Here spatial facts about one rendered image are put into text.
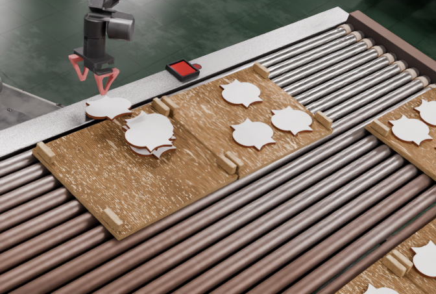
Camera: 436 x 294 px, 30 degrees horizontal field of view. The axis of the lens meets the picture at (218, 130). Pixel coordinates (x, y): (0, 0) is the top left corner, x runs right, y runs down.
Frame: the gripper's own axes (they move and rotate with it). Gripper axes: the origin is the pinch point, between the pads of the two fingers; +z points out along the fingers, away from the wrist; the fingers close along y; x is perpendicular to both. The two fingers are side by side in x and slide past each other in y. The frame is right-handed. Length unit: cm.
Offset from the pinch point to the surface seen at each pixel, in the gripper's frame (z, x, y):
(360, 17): 6, -121, 4
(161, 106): 7.2, -17.1, -8.7
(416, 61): 12, -121, -22
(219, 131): 12.4, -28.5, -21.4
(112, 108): 8.0, -5.8, -1.5
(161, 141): 7.8, -6.0, -22.7
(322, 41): 10, -99, 3
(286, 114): 12, -52, -25
